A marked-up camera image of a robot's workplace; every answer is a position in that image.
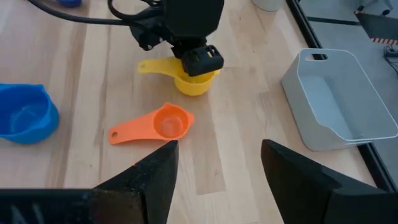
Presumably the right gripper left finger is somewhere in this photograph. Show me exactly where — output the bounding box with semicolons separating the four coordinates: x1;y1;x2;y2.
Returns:
93;139;180;224

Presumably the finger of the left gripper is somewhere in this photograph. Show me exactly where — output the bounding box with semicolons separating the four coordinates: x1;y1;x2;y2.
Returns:
186;45;220;55
182;51;224;77

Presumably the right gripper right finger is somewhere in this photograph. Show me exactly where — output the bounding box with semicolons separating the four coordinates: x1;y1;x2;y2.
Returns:
261;139;398;224

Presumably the yellow measuring cup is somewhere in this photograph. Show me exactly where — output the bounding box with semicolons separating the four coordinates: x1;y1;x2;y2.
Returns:
137;55;221;96

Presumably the orange measuring cup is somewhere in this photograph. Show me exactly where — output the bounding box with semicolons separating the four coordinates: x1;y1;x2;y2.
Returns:
108;102;195;146

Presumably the blue measuring cup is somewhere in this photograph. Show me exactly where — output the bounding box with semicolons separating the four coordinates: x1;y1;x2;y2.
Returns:
0;83;60;145

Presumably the grey plastic basket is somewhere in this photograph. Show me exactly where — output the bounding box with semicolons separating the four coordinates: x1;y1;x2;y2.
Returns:
281;48;398;152

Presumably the white plant pot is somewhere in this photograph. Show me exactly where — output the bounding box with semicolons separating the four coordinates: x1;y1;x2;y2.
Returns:
251;0;285;12

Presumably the small dark blue cup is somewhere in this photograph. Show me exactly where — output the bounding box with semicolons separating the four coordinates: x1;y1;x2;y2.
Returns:
57;0;83;8

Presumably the dark platform striped edge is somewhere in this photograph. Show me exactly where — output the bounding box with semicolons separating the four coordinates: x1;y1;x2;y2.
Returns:
354;11;398;46

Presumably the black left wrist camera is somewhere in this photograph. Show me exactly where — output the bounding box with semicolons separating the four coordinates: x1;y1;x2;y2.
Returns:
129;14;170;52

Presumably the black floor cable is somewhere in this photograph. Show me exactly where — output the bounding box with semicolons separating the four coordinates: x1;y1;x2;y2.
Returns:
382;45;398;76

